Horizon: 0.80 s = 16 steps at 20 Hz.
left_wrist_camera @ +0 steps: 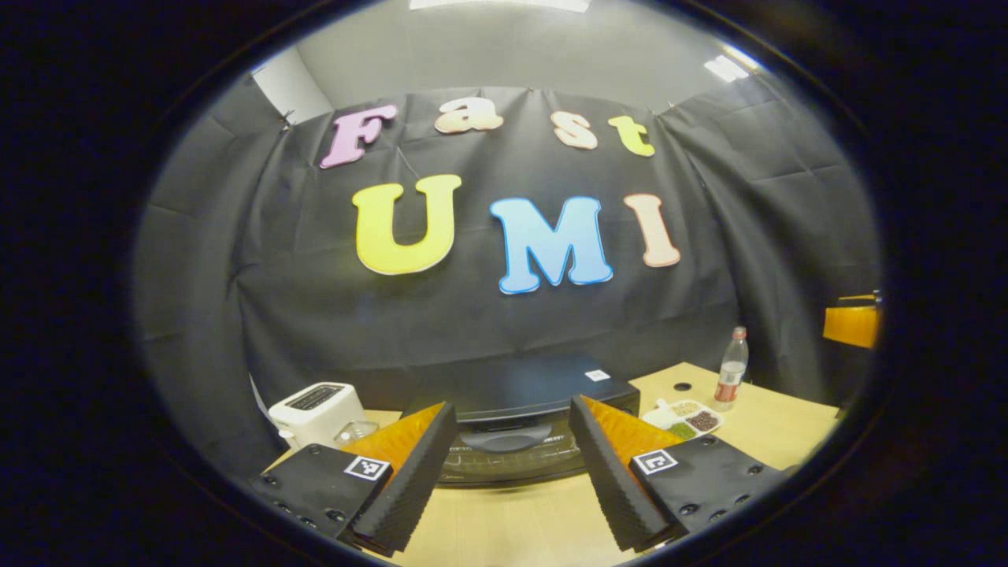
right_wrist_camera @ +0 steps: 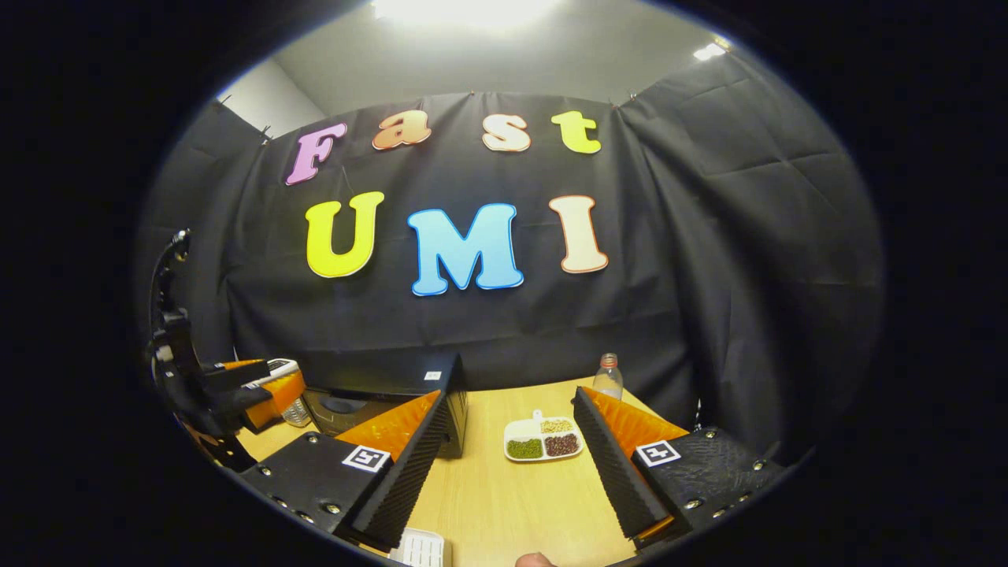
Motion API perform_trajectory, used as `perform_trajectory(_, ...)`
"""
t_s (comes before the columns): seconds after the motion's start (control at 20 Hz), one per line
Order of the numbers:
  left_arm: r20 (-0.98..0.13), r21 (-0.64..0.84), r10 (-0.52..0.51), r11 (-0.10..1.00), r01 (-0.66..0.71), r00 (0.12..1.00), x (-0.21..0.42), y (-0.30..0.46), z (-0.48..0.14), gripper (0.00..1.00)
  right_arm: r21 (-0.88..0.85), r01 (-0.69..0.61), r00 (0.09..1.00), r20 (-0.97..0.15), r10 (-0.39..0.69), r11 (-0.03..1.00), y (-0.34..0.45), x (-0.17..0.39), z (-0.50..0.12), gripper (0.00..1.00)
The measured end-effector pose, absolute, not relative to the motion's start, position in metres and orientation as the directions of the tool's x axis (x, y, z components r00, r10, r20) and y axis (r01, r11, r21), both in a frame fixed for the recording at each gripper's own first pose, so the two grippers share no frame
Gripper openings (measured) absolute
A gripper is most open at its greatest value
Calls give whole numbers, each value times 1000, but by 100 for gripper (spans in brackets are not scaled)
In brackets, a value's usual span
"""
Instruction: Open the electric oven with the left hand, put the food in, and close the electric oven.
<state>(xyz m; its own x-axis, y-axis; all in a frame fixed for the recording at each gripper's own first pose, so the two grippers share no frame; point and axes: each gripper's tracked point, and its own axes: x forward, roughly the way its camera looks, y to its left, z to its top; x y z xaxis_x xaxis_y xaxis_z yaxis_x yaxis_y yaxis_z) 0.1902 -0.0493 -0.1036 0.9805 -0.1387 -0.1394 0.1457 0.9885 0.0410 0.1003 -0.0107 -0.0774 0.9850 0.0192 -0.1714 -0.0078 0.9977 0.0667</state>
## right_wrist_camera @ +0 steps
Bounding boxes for large ceiling light panel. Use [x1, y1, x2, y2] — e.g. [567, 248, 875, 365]
[370, 0, 564, 32]

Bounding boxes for black electric oven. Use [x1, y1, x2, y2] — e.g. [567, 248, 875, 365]
[302, 350, 470, 460]

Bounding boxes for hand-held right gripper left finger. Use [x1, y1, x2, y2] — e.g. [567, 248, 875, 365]
[236, 390, 443, 552]

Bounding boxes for white ribbed tray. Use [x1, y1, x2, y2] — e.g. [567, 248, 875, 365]
[388, 527, 454, 567]

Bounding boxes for white divided plate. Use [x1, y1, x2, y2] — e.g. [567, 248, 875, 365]
[503, 409, 586, 463]

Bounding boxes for clear plastic bottle red label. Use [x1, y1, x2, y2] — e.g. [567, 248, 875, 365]
[591, 353, 625, 402]

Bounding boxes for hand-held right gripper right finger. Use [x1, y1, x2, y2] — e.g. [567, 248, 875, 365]
[573, 386, 788, 543]

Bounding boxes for black backdrop cloth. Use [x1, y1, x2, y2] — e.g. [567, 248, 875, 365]
[134, 51, 887, 465]

